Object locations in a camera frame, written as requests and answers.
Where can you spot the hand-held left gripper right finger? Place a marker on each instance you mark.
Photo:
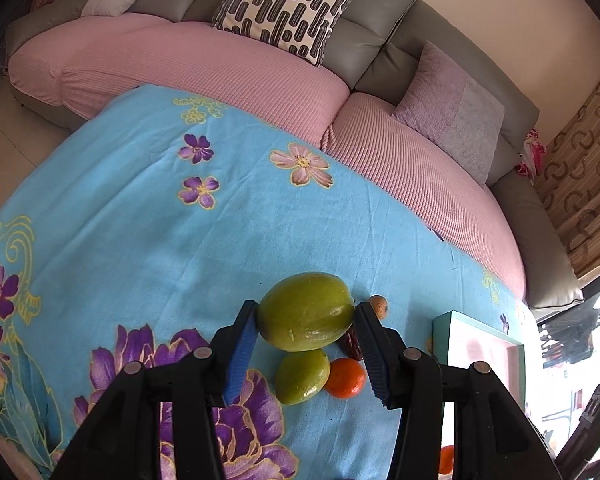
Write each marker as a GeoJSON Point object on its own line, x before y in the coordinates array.
{"type": "Point", "coordinates": [380, 380]}

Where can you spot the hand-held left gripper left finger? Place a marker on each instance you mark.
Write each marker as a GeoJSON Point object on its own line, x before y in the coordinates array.
{"type": "Point", "coordinates": [242, 360]}

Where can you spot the dark red date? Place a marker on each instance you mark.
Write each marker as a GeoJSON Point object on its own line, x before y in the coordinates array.
{"type": "Point", "coordinates": [352, 346]}

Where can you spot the large green mango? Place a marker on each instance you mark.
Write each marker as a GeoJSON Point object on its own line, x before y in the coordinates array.
{"type": "Point", "coordinates": [305, 310]}

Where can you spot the teal tray with pink inside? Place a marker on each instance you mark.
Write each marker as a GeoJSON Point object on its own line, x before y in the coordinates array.
{"type": "Point", "coordinates": [480, 340]}

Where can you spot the orange tangerine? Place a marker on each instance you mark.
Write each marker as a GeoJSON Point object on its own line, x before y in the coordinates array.
{"type": "Point", "coordinates": [445, 460]}
{"type": "Point", "coordinates": [346, 379]}

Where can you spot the small green fruit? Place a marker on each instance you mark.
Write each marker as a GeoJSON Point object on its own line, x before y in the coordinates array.
{"type": "Point", "coordinates": [302, 377]}

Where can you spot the small brown longan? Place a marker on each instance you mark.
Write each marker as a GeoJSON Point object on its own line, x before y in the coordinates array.
{"type": "Point", "coordinates": [379, 306]}

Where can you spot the dark hanging clothes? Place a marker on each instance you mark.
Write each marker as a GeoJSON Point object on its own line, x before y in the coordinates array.
{"type": "Point", "coordinates": [575, 332]}

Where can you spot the blue floral tablecloth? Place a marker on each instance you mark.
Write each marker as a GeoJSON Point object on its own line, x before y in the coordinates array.
{"type": "Point", "coordinates": [180, 260]}

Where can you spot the brown patterned curtain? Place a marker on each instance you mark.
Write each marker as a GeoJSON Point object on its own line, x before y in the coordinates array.
{"type": "Point", "coordinates": [580, 170]}

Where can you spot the pink floral cloth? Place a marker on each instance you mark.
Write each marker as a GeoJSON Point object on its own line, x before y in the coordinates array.
{"type": "Point", "coordinates": [530, 152]}

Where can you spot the purple and grey pillow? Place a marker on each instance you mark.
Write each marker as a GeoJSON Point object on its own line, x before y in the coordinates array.
{"type": "Point", "coordinates": [450, 110]}

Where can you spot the pink sofa seat cover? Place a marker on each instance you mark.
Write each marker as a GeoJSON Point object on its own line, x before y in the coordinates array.
{"type": "Point", "coordinates": [230, 75]}

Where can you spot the grey leather sofa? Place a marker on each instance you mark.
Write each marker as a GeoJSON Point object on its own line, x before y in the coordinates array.
{"type": "Point", "coordinates": [370, 45]}

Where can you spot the black and white patterned pillow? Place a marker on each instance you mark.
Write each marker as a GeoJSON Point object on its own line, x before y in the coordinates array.
{"type": "Point", "coordinates": [290, 5]}

